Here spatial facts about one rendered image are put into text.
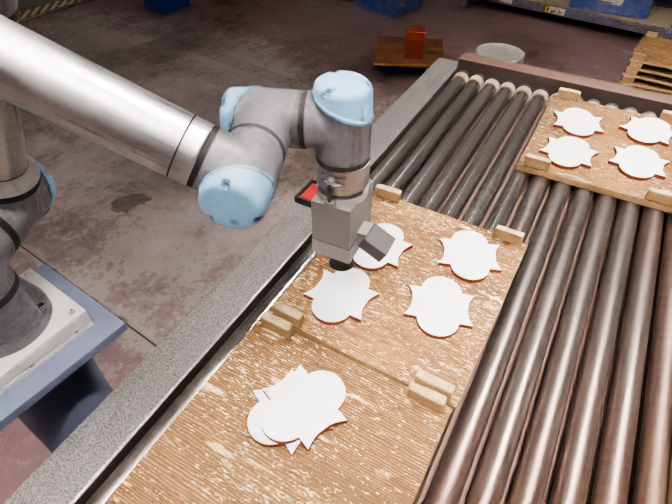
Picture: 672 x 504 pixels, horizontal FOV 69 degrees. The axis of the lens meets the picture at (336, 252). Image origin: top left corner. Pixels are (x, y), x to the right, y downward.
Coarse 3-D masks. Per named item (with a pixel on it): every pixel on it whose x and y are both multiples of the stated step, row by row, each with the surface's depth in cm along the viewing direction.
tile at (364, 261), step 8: (384, 224) 101; (392, 232) 99; (400, 232) 99; (400, 240) 98; (360, 248) 96; (392, 248) 96; (400, 248) 96; (408, 248) 97; (360, 256) 95; (368, 256) 95; (392, 256) 95; (400, 256) 96; (360, 264) 93; (368, 264) 93; (376, 264) 93; (384, 264) 93; (392, 264) 93
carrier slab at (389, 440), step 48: (240, 384) 76; (384, 384) 76; (192, 432) 71; (240, 432) 71; (336, 432) 71; (384, 432) 71; (432, 432) 71; (144, 480) 66; (192, 480) 66; (240, 480) 66; (288, 480) 66; (336, 480) 66; (384, 480) 66
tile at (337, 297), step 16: (336, 272) 92; (352, 272) 92; (320, 288) 89; (336, 288) 89; (352, 288) 89; (368, 288) 89; (320, 304) 86; (336, 304) 86; (352, 304) 86; (320, 320) 84; (336, 320) 84
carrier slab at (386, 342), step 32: (416, 224) 103; (448, 224) 103; (320, 256) 96; (416, 256) 96; (512, 256) 96; (288, 288) 90; (384, 288) 90; (480, 288) 90; (352, 320) 85; (384, 320) 85; (480, 320) 85; (352, 352) 80; (384, 352) 80; (416, 352) 80; (448, 352) 80; (480, 352) 80
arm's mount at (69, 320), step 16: (32, 272) 96; (48, 288) 93; (64, 304) 90; (64, 320) 88; (80, 320) 89; (48, 336) 85; (64, 336) 88; (32, 352) 84; (48, 352) 87; (0, 368) 81; (16, 368) 82; (32, 368) 85; (0, 384) 81
